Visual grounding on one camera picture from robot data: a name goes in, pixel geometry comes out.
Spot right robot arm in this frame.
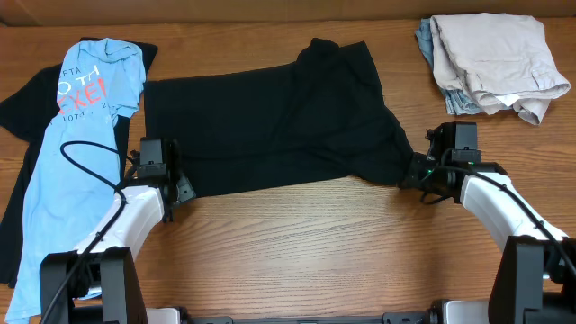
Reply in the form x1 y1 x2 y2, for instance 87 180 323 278
396 121 575 324

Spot folded blue jeans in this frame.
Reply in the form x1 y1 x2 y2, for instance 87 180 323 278
415 18 483 115

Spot black t-shirt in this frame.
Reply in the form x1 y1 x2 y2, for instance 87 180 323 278
1 43 158 288
144 39 413 197

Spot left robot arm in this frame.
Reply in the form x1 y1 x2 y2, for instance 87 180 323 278
40 138 196 324

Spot light blue t-shirt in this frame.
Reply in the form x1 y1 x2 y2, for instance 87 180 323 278
5 38 146 323

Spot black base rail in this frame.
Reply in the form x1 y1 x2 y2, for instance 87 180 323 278
143 307 446 324

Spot beige folded shorts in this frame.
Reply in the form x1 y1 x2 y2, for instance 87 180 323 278
429 13 571 125

